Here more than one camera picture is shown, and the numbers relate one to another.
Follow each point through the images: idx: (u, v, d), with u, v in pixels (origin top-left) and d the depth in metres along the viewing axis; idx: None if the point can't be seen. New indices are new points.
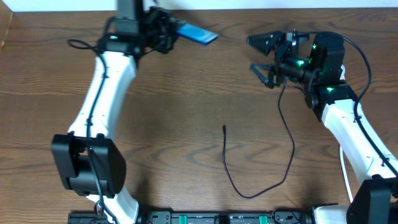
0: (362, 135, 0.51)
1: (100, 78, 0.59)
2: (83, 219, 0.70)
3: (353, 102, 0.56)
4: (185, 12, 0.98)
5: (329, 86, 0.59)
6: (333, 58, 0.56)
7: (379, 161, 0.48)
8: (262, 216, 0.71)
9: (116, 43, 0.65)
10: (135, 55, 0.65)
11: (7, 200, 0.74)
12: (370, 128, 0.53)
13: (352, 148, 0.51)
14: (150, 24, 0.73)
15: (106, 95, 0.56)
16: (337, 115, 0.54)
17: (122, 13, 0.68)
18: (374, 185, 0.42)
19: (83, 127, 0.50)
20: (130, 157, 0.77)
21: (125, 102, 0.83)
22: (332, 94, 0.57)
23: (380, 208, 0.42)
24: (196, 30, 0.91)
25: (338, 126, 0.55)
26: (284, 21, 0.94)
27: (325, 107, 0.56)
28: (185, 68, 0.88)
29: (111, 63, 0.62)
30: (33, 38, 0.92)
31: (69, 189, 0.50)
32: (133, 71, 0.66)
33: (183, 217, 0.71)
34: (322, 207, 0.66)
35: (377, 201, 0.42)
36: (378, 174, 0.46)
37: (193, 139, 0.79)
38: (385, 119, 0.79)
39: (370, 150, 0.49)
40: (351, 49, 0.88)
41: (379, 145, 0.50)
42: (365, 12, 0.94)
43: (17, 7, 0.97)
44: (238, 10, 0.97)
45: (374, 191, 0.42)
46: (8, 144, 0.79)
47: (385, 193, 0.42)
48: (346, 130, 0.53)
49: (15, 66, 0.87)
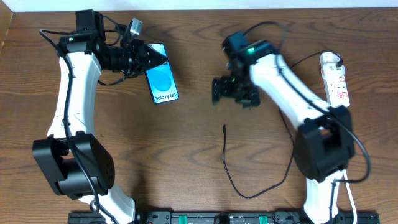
0: (286, 86, 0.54)
1: (65, 79, 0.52)
2: (84, 219, 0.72)
3: (274, 56, 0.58)
4: (183, 12, 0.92)
5: (250, 47, 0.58)
6: (239, 37, 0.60)
7: (305, 105, 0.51)
8: (262, 216, 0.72)
9: (77, 42, 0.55)
10: (97, 52, 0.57)
11: (9, 199, 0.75)
12: (292, 76, 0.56)
13: (283, 101, 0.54)
14: (122, 52, 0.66)
15: (77, 97, 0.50)
16: (262, 73, 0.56)
17: (80, 25, 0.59)
18: (306, 127, 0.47)
19: (60, 128, 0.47)
20: (130, 158, 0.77)
21: (124, 102, 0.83)
22: (254, 53, 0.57)
23: (317, 143, 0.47)
24: (161, 82, 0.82)
25: (267, 84, 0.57)
26: (285, 20, 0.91)
27: (250, 70, 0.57)
28: (185, 68, 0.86)
29: (75, 61, 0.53)
30: (30, 38, 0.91)
31: (61, 194, 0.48)
32: (99, 70, 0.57)
33: (183, 217, 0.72)
34: (308, 204, 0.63)
35: (311, 140, 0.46)
36: (306, 116, 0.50)
37: (193, 139, 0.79)
38: (382, 120, 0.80)
39: (295, 98, 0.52)
40: (352, 49, 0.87)
41: (303, 91, 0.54)
42: (368, 11, 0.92)
43: (17, 7, 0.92)
44: (238, 9, 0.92)
45: (306, 133, 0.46)
46: (8, 144, 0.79)
47: (315, 131, 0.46)
48: (273, 86, 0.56)
49: (12, 66, 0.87)
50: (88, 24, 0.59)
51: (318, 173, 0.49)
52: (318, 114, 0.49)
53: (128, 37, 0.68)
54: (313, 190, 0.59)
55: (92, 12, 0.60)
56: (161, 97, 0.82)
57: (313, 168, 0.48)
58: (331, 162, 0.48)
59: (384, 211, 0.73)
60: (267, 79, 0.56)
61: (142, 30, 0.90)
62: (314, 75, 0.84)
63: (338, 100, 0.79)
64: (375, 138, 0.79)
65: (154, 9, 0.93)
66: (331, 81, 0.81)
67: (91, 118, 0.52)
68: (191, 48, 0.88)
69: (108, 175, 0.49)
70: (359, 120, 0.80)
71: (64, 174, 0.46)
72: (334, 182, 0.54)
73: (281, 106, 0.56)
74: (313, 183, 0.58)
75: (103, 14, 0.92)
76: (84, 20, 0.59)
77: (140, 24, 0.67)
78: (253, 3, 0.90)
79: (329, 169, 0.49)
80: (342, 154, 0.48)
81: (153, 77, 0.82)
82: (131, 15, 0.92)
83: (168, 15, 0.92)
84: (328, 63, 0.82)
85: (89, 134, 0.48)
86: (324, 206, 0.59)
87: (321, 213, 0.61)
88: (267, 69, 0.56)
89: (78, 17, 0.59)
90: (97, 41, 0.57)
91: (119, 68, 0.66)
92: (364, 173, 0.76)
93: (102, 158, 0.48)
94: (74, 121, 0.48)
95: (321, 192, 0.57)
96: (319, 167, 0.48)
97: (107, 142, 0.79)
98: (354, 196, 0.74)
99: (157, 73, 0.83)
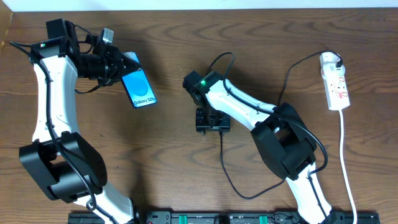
0: (237, 102, 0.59)
1: (43, 84, 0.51)
2: (83, 219, 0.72)
3: (221, 81, 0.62)
4: (183, 12, 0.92)
5: (202, 79, 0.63)
6: (193, 76, 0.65)
7: (254, 112, 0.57)
8: (262, 216, 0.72)
9: (50, 47, 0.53)
10: (71, 55, 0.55)
11: (9, 199, 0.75)
12: (241, 92, 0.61)
13: (238, 116, 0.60)
14: (98, 59, 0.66)
15: (57, 99, 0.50)
16: (216, 98, 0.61)
17: (51, 34, 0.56)
18: (257, 130, 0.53)
19: (45, 132, 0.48)
20: (130, 158, 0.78)
21: (123, 102, 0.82)
22: (206, 84, 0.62)
23: (272, 143, 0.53)
24: (139, 88, 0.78)
25: (222, 104, 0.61)
26: (285, 20, 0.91)
27: (206, 98, 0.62)
28: (185, 68, 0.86)
29: (50, 66, 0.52)
30: (30, 38, 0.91)
31: (55, 198, 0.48)
32: (75, 71, 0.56)
33: (183, 217, 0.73)
34: (300, 206, 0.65)
35: (266, 140, 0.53)
36: (257, 121, 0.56)
37: (193, 139, 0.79)
38: (382, 120, 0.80)
39: (245, 109, 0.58)
40: (352, 50, 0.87)
41: (250, 100, 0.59)
42: (368, 11, 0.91)
43: (16, 7, 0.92)
44: (239, 9, 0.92)
45: (259, 135, 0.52)
46: (9, 144, 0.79)
47: (267, 131, 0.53)
48: (227, 106, 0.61)
49: (12, 66, 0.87)
50: (60, 32, 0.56)
51: (286, 170, 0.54)
52: (266, 115, 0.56)
53: (100, 45, 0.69)
54: (294, 190, 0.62)
55: (62, 21, 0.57)
56: (140, 101, 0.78)
57: (281, 167, 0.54)
58: (295, 157, 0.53)
59: (384, 212, 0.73)
60: (221, 101, 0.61)
61: (142, 30, 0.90)
62: (314, 75, 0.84)
63: (338, 100, 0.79)
64: (375, 139, 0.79)
65: (154, 9, 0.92)
66: (331, 81, 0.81)
67: (74, 117, 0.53)
68: (190, 48, 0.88)
69: (101, 173, 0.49)
70: (359, 119, 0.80)
71: (56, 177, 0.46)
72: (309, 176, 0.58)
73: (239, 120, 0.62)
74: (293, 184, 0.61)
75: (102, 14, 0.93)
76: (54, 28, 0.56)
77: (111, 33, 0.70)
78: (253, 3, 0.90)
79: (297, 165, 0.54)
80: (302, 146, 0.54)
81: (130, 82, 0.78)
82: (130, 15, 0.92)
83: (168, 15, 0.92)
84: (328, 63, 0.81)
85: (75, 133, 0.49)
86: (311, 203, 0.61)
87: (314, 213, 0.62)
88: (217, 93, 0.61)
89: (47, 25, 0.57)
90: (70, 43, 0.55)
91: (96, 75, 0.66)
92: (364, 173, 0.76)
93: (94, 157, 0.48)
94: (58, 122, 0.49)
95: (301, 190, 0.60)
96: (283, 163, 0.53)
97: (107, 142, 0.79)
98: (354, 196, 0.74)
99: (135, 79, 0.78)
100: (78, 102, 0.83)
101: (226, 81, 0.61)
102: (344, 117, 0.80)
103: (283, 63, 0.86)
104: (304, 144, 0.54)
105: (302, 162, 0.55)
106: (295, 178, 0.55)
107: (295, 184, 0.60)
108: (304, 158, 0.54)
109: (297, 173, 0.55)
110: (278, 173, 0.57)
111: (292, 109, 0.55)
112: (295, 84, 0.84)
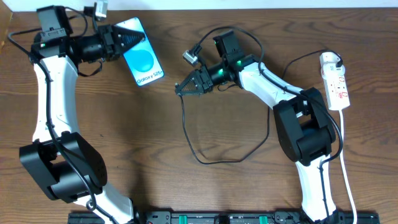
0: (266, 81, 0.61)
1: (43, 84, 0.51)
2: (83, 219, 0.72)
3: (257, 63, 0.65)
4: (183, 12, 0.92)
5: (239, 60, 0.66)
6: (229, 43, 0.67)
7: (280, 92, 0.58)
8: (262, 217, 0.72)
9: (50, 46, 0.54)
10: (71, 55, 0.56)
11: (9, 199, 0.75)
12: (273, 74, 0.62)
13: (265, 94, 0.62)
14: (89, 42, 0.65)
15: (57, 99, 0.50)
16: (247, 76, 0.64)
17: (45, 25, 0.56)
18: (282, 107, 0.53)
19: (45, 131, 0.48)
20: (130, 157, 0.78)
21: (123, 102, 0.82)
22: (241, 63, 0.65)
23: (291, 122, 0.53)
24: (142, 61, 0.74)
25: (253, 83, 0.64)
26: (285, 20, 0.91)
27: (240, 76, 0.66)
28: (185, 68, 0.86)
29: (50, 66, 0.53)
30: (30, 38, 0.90)
31: (55, 198, 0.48)
32: (76, 71, 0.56)
33: (183, 217, 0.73)
34: (305, 201, 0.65)
35: (286, 118, 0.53)
36: (282, 99, 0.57)
37: (193, 139, 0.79)
38: (382, 120, 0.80)
39: (273, 87, 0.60)
40: (352, 50, 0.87)
41: (279, 81, 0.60)
42: (367, 11, 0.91)
43: (16, 7, 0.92)
44: (238, 9, 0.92)
45: (282, 112, 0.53)
46: (9, 144, 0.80)
47: (290, 110, 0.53)
48: (257, 84, 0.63)
49: (12, 66, 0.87)
50: (55, 22, 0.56)
51: (300, 154, 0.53)
52: (291, 96, 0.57)
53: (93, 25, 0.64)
54: (303, 179, 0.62)
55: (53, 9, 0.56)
56: (143, 79, 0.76)
57: (295, 149, 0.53)
58: (312, 142, 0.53)
59: (384, 212, 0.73)
60: (252, 79, 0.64)
61: None
62: (314, 76, 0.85)
63: (339, 100, 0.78)
64: (375, 139, 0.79)
65: (154, 9, 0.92)
66: (331, 81, 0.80)
67: (74, 117, 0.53)
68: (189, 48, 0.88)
69: (100, 173, 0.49)
70: (360, 120, 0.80)
71: (56, 177, 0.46)
72: (320, 166, 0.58)
73: (265, 100, 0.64)
74: (301, 171, 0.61)
75: None
76: (48, 18, 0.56)
77: (106, 6, 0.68)
78: (253, 3, 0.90)
79: (311, 150, 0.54)
80: (321, 134, 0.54)
81: (132, 56, 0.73)
82: (130, 15, 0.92)
83: (168, 15, 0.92)
84: (328, 62, 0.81)
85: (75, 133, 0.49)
86: (315, 198, 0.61)
87: (318, 210, 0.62)
88: (252, 71, 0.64)
89: (39, 14, 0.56)
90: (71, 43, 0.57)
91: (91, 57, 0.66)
92: (364, 173, 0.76)
93: (93, 157, 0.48)
94: (58, 122, 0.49)
95: (310, 180, 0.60)
96: (298, 144, 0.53)
97: (107, 141, 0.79)
98: (354, 196, 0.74)
99: (135, 53, 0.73)
100: (78, 102, 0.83)
101: (260, 63, 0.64)
102: (344, 117, 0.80)
103: (283, 63, 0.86)
104: (323, 133, 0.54)
105: (317, 150, 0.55)
106: (307, 164, 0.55)
107: (305, 173, 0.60)
108: (320, 146, 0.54)
109: (310, 158, 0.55)
110: (290, 157, 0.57)
111: (319, 96, 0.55)
112: (295, 84, 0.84)
